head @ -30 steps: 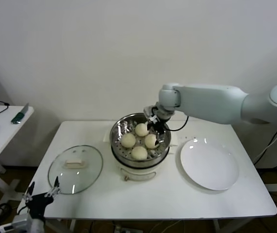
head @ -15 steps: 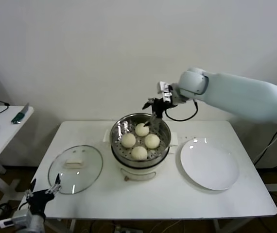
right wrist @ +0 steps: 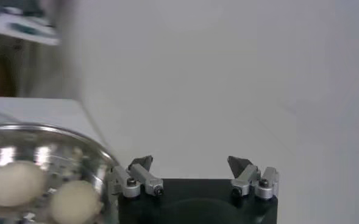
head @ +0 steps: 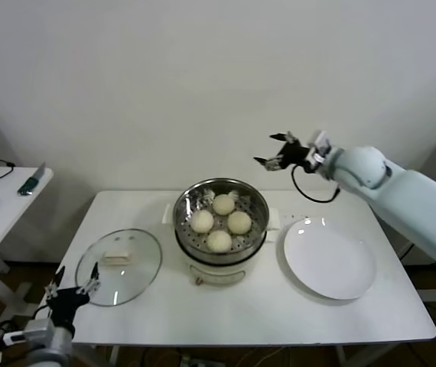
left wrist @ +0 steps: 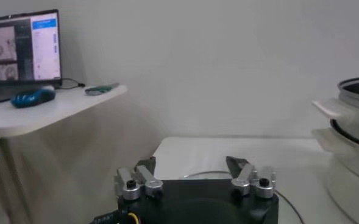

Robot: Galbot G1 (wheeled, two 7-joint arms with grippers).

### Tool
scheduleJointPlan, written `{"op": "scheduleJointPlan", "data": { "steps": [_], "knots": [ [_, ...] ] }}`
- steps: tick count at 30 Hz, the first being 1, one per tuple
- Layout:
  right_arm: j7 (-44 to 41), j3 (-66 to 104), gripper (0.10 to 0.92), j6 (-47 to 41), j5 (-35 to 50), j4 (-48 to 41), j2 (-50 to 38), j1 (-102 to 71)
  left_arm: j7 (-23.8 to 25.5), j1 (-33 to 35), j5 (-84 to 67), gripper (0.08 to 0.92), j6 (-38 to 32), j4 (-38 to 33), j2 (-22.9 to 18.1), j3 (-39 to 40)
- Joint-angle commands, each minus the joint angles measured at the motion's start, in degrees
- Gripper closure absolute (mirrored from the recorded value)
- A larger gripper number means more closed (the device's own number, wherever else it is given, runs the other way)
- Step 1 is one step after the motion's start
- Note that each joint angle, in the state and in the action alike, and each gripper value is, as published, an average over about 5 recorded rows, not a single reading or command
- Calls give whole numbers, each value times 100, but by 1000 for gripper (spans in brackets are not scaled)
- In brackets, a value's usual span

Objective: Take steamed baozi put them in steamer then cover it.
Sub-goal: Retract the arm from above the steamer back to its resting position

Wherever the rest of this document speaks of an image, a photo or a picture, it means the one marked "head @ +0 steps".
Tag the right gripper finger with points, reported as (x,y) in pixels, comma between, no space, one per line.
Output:
(273,162)
(288,138)

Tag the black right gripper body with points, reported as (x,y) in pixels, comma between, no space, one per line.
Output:
(296,154)

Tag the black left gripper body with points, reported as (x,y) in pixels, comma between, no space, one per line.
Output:
(67,304)

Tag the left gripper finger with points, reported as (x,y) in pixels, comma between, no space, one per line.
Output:
(90,286)
(53,289)

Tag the round glass pot lid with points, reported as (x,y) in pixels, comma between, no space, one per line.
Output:
(126,275)

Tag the white steamed baozi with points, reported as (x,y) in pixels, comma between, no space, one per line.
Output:
(223,204)
(239,223)
(202,221)
(219,241)

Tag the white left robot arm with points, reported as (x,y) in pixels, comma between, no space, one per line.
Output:
(46,340)

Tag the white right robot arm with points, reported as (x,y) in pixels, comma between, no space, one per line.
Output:
(401,199)

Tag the stainless steel steamer basket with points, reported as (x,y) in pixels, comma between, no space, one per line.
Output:
(183,208)

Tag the white side table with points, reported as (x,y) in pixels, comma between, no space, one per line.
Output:
(7,206)

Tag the round white plate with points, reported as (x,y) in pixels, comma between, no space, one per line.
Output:
(329,260)

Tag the white electric cooking pot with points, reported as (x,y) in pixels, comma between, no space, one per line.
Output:
(218,273)

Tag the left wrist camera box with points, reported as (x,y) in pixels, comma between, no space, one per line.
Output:
(13,337)

